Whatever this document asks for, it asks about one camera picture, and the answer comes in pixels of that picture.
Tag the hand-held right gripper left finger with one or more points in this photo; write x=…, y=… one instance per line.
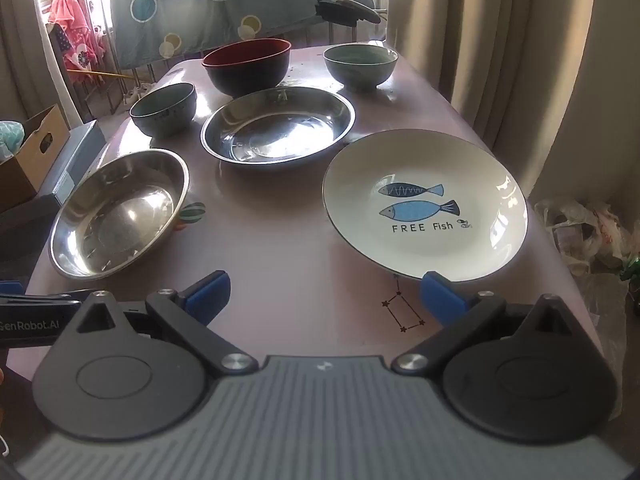
x=207, y=296

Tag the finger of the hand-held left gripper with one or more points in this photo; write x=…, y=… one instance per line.
x=35, y=300

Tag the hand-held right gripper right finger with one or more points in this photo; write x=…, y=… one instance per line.
x=442, y=301

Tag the white fish print plate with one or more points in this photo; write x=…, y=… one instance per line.
x=425, y=240

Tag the small steel plate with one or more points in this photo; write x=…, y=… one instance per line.
x=117, y=215

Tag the large steel plate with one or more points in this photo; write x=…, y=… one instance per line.
x=277, y=127

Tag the dark green patterned bowl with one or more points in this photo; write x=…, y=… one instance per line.
x=162, y=115

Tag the red and black bowl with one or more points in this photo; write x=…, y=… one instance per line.
x=250, y=76

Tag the light green glazed bowl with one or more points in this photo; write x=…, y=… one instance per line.
x=357, y=72

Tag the black box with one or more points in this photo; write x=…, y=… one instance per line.
x=25, y=230

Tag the cardboard box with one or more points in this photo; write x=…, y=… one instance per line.
x=35, y=155

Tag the grey storage box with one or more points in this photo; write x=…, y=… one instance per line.
x=75, y=160

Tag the crumpled plastic bags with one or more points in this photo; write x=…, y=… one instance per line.
x=580, y=230

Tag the teal plastic bag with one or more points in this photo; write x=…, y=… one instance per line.
x=10, y=137

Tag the yellow broom stick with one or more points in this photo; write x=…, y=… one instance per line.
x=100, y=74

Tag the beige curtain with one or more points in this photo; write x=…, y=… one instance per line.
x=17, y=60
x=525, y=60

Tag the pink clothing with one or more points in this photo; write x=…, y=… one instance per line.
x=75, y=30

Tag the blue blanket with circles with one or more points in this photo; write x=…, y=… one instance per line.
x=200, y=5

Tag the black bicycle seat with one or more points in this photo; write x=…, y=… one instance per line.
x=345, y=12

